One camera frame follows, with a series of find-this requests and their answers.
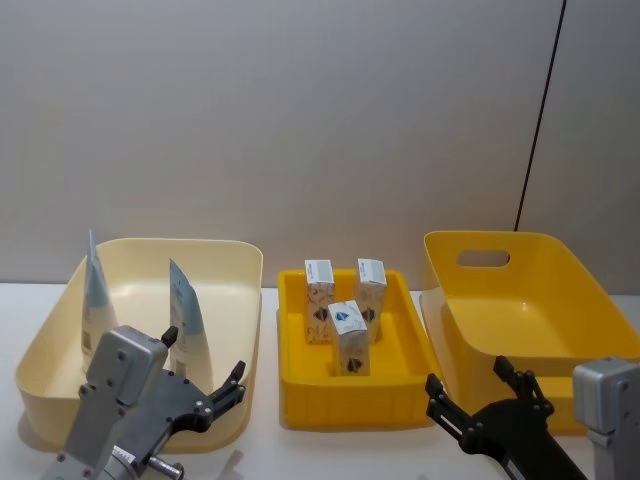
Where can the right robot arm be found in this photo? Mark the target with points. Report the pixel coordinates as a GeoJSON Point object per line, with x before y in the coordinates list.
{"type": "Point", "coordinates": [605, 395]}

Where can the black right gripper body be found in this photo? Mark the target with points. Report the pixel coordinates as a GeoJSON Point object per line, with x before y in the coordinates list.
{"type": "Point", "coordinates": [520, 435]}

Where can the small white printed carton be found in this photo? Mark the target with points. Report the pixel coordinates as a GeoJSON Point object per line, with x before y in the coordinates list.
{"type": "Point", "coordinates": [350, 345]}
{"type": "Point", "coordinates": [371, 295]}
{"type": "Point", "coordinates": [319, 300]}

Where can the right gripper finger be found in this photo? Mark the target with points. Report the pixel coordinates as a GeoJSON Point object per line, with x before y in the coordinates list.
{"type": "Point", "coordinates": [525, 385]}
{"type": "Point", "coordinates": [447, 407]}

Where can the shallow yellow plastic tray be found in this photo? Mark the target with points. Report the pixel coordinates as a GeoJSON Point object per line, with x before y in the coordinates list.
{"type": "Point", "coordinates": [350, 405]}

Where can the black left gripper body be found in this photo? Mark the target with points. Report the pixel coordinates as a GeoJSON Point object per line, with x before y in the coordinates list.
{"type": "Point", "coordinates": [175, 405]}

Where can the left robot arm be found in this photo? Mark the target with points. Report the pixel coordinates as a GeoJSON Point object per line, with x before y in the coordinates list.
{"type": "Point", "coordinates": [120, 365]}

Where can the pale blue white tube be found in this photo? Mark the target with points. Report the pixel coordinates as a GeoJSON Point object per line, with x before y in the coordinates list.
{"type": "Point", "coordinates": [97, 300]}
{"type": "Point", "coordinates": [190, 330]}

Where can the cream plastic bin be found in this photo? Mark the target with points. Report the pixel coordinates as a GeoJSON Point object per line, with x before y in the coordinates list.
{"type": "Point", "coordinates": [150, 270]}

